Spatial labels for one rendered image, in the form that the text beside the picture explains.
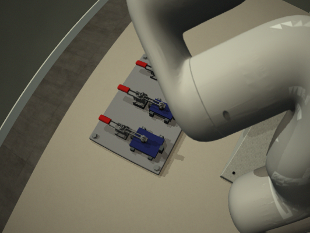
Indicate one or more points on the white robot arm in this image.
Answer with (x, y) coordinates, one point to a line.
(236, 84)

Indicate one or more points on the toggle clamp with red handle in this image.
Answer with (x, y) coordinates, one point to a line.
(141, 99)

